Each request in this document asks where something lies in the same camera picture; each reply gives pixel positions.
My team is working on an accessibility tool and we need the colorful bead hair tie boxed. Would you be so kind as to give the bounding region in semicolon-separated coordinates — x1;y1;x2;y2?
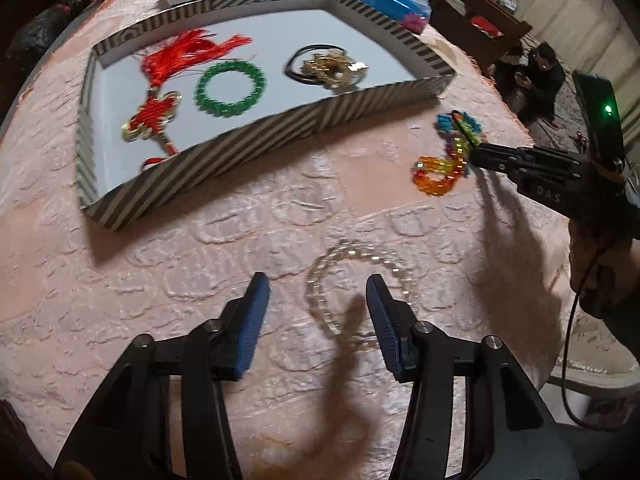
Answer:
435;109;485;149

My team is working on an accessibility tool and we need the orange yellow bead bracelet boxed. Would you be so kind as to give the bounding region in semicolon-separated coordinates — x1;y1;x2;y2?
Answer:
411;131;476;198

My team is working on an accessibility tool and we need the clear crystal bead bracelet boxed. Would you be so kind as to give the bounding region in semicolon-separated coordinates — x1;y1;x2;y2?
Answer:
305;238;419;338

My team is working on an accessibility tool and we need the gold chain ornament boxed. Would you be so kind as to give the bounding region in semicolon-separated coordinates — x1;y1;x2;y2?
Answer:
302;49;369;90

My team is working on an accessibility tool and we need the brown hair tie flower charm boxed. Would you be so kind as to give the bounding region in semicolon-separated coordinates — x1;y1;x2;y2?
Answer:
284;44;369;89

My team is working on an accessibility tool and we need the red Chinese knot tassel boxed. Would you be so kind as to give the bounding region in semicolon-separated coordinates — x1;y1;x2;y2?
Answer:
120;28;254;172

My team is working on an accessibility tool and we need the green bead bracelet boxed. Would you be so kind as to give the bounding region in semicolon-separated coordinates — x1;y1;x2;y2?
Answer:
194;58;267;118

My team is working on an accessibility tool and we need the person's right hand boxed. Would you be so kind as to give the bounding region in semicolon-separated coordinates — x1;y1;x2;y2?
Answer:
568;220;639;320

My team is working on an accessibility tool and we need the seated person in black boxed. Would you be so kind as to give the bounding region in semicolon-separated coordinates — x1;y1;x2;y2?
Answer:
514;42;565;126

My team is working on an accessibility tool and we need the right blue tissue pack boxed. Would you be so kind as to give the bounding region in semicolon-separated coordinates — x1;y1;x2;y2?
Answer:
359;0;432;35

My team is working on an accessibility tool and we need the striped cardboard tray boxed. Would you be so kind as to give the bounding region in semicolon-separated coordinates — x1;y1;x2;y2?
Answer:
76;0;454;231

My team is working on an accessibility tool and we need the black plastic bag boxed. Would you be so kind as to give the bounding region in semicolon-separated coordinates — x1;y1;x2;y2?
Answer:
6;2;86;70

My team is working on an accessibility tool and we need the black cable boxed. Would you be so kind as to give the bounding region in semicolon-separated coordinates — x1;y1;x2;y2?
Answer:
560;244;637;434

